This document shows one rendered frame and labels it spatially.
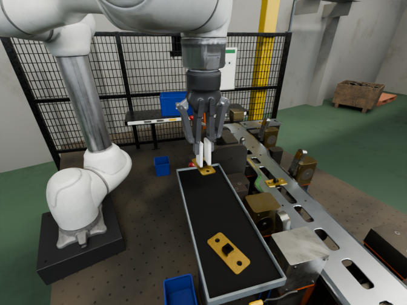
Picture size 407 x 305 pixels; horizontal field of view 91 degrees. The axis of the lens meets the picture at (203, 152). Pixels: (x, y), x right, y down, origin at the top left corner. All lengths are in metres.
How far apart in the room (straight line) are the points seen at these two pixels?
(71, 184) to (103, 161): 0.16
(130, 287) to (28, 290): 1.21
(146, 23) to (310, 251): 0.51
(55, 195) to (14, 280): 1.34
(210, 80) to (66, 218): 0.75
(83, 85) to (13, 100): 2.44
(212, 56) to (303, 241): 0.45
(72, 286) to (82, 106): 0.68
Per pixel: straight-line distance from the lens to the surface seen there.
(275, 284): 0.42
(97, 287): 0.99
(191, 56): 0.42
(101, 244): 0.99
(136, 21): 0.26
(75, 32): 0.86
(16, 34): 0.77
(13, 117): 3.35
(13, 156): 3.55
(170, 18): 0.27
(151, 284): 0.94
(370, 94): 5.90
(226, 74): 1.69
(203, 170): 0.53
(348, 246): 0.75
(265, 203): 0.65
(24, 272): 2.19
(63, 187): 0.88
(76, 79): 0.88
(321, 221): 0.79
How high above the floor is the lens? 1.52
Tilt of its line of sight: 30 degrees down
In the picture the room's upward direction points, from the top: straight up
